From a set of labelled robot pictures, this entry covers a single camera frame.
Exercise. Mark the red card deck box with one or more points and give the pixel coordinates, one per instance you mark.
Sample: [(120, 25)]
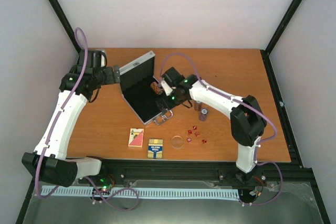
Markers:
[(136, 137)]

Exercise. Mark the green lit circuit board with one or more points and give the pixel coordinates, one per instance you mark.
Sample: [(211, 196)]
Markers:
[(106, 184)]

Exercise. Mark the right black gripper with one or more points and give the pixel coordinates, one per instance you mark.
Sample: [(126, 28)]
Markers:
[(169, 105)]

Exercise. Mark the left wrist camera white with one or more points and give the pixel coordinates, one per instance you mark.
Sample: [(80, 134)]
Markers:
[(99, 58)]

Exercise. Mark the aluminium poker case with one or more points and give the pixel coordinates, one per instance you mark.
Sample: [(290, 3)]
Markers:
[(135, 79)]

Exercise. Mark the blue gold card deck box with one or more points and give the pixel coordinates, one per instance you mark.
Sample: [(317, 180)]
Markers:
[(155, 148)]

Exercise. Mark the purple poker chip stack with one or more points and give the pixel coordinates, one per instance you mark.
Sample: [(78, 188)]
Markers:
[(203, 114)]

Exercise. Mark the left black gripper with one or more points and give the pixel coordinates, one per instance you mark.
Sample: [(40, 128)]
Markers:
[(110, 77)]

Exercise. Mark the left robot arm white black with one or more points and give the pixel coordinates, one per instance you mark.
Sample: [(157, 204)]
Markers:
[(48, 162)]

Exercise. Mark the clear round dealer button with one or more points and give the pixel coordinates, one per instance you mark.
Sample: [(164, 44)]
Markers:
[(177, 141)]

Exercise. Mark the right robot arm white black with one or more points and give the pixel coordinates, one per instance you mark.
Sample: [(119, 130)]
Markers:
[(246, 122)]

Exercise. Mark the brown poker chip stack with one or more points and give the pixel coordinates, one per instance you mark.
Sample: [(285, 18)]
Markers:
[(156, 88), (197, 105)]

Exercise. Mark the light blue cable duct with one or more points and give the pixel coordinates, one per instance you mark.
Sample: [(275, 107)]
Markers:
[(150, 193)]

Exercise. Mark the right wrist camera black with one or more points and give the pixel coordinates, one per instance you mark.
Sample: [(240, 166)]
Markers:
[(170, 80)]

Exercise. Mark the black aluminium frame rail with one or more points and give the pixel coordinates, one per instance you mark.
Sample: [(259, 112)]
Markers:
[(220, 173)]

